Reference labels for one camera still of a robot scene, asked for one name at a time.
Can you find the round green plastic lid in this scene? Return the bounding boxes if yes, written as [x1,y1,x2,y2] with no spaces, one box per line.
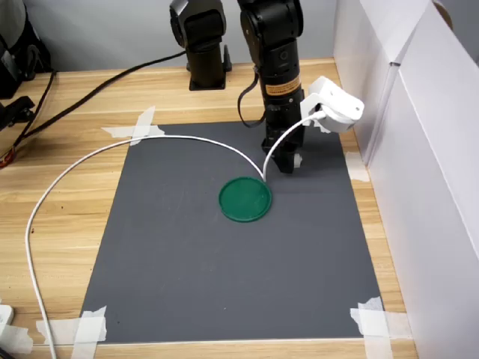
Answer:
[218,176,273,224]

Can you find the white tape piece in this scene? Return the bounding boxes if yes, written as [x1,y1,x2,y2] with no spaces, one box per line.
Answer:
[35,305,108,359]
[100,105,166,147]
[344,150,372,183]
[0,324,35,355]
[349,295,413,359]

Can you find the white partition box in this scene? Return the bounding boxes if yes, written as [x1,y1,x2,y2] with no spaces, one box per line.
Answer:
[332,0,437,170]
[364,0,479,359]

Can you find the dark grey mat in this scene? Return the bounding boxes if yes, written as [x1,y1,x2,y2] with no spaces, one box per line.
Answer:
[80,121,386,344]

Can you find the brown cardboard roll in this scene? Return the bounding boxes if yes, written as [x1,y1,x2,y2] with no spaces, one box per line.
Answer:
[433,0,455,32]

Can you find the black clamp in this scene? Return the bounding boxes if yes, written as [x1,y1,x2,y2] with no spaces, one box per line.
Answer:
[0,95,37,132]

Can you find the black chair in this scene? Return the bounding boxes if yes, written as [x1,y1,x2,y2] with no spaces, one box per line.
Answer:
[0,0,53,100]

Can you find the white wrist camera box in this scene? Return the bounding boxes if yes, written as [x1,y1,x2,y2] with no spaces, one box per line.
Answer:
[299,76,366,135]

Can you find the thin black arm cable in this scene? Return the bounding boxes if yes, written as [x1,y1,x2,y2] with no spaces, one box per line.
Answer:
[237,66,268,129]

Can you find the white camera cable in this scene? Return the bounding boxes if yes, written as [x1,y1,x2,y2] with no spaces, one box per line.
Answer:
[24,110,326,359]

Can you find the black power cable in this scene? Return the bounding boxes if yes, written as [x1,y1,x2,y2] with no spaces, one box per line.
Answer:
[14,50,188,149]

